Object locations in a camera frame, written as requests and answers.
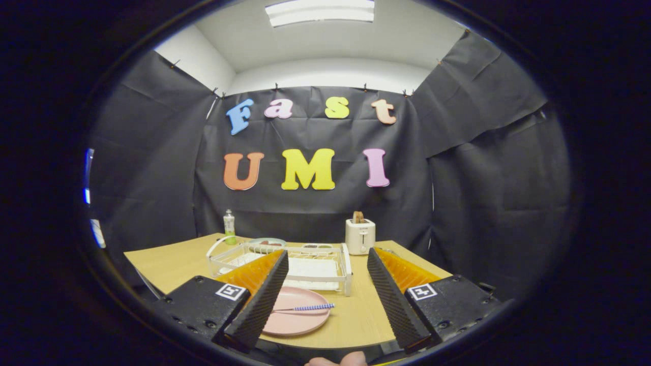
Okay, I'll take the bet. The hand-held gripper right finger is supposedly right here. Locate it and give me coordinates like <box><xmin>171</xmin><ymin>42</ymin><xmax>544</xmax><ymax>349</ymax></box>
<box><xmin>367</xmin><ymin>247</ymin><xmax>504</xmax><ymax>355</ymax></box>

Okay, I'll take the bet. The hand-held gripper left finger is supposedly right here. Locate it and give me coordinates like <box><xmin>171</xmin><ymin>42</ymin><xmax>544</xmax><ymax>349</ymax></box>
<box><xmin>155</xmin><ymin>249</ymin><xmax>289</xmax><ymax>352</ymax></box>

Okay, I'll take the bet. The pink plate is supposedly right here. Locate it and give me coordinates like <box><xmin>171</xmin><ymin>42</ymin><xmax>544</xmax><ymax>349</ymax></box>
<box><xmin>262</xmin><ymin>286</ymin><xmax>332</xmax><ymax>337</ymax></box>

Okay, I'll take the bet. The blue checked handle spoon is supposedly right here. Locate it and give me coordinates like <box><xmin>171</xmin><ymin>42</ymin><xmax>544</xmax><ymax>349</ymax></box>
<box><xmin>272</xmin><ymin>303</ymin><xmax>336</xmax><ymax>313</ymax></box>

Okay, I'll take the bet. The white wire dish rack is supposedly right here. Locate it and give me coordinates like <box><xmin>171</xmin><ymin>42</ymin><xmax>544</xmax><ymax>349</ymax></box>
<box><xmin>206</xmin><ymin>235</ymin><xmax>353</xmax><ymax>297</ymax></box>

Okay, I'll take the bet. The light blue plate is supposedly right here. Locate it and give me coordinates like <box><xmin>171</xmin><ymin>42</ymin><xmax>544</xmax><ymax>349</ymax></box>
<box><xmin>248</xmin><ymin>237</ymin><xmax>287</xmax><ymax>250</ymax></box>

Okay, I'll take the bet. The green dish soap bottle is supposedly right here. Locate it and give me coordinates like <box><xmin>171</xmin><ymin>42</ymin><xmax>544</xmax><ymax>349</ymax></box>
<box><xmin>223</xmin><ymin>209</ymin><xmax>237</xmax><ymax>245</ymax></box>

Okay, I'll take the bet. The white toaster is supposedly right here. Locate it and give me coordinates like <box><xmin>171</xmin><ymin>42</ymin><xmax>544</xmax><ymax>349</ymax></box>
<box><xmin>345</xmin><ymin>219</ymin><xmax>376</xmax><ymax>255</ymax></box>

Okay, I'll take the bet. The black backdrop cloth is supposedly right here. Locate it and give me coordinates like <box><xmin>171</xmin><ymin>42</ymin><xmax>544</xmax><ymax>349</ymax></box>
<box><xmin>84</xmin><ymin>28</ymin><xmax>573</xmax><ymax>300</ymax></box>

